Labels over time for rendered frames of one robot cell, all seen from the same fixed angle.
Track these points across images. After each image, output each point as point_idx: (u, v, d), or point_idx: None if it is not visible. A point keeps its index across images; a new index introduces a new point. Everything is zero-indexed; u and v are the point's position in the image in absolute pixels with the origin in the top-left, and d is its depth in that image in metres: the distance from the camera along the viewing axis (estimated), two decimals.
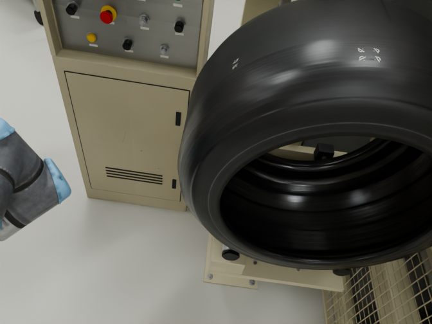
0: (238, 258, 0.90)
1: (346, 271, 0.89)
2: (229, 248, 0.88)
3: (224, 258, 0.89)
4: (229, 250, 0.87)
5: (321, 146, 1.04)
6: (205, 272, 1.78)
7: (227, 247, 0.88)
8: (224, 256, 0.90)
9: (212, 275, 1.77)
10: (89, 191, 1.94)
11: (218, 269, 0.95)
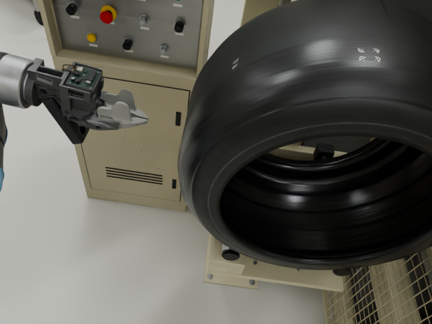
0: (238, 258, 0.90)
1: (346, 271, 0.89)
2: (229, 248, 0.88)
3: (224, 258, 0.89)
4: (229, 250, 0.87)
5: (321, 146, 1.04)
6: (205, 272, 1.78)
7: (227, 247, 0.88)
8: (224, 256, 0.90)
9: (212, 275, 1.77)
10: (89, 191, 1.94)
11: (218, 269, 0.95)
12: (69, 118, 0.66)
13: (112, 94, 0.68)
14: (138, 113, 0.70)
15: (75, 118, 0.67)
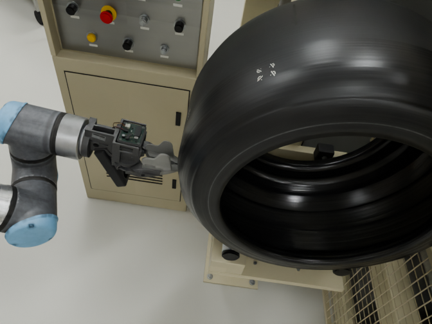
0: (236, 258, 0.90)
1: (346, 271, 0.89)
2: None
3: (223, 256, 0.89)
4: (233, 251, 0.87)
5: (321, 146, 1.04)
6: (205, 272, 1.78)
7: None
8: (222, 255, 0.90)
9: (212, 275, 1.77)
10: (89, 191, 1.94)
11: (218, 269, 0.95)
12: (117, 167, 0.76)
13: (154, 144, 0.78)
14: (176, 160, 0.79)
15: (122, 167, 0.76)
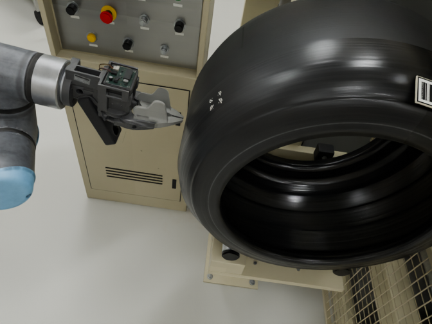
0: (233, 251, 0.87)
1: (337, 272, 0.89)
2: (222, 253, 0.90)
3: (234, 260, 0.90)
4: (222, 255, 0.90)
5: (321, 146, 1.04)
6: (205, 272, 1.78)
7: None
8: (238, 257, 0.90)
9: (212, 275, 1.77)
10: (89, 191, 1.94)
11: (218, 269, 0.95)
12: (105, 118, 0.66)
13: (148, 93, 0.67)
14: (173, 112, 0.69)
15: (110, 118, 0.66)
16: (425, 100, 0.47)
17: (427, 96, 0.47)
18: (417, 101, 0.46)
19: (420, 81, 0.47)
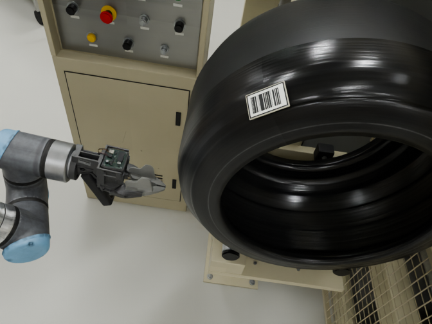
0: (226, 258, 0.90)
1: (341, 274, 0.90)
2: (239, 252, 0.89)
3: (227, 253, 0.87)
4: (239, 254, 0.89)
5: (321, 146, 1.04)
6: (205, 272, 1.78)
7: None
8: (224, 251, 0.88)
9: (212, 275, 1.77)
10: (89, 191, 1.94)
11: (218, 269, 0.95)
12: (103, 189, 0.82)
13: (137, 168, 0.84)
14: (157, 182, 0.86)
15: (107, 188, 0.83)
16: (257, 112, 0.51)
17: (258, 107, 0.51)
18: (250, 119, 0.51)
19: (249, 98, 0.52)
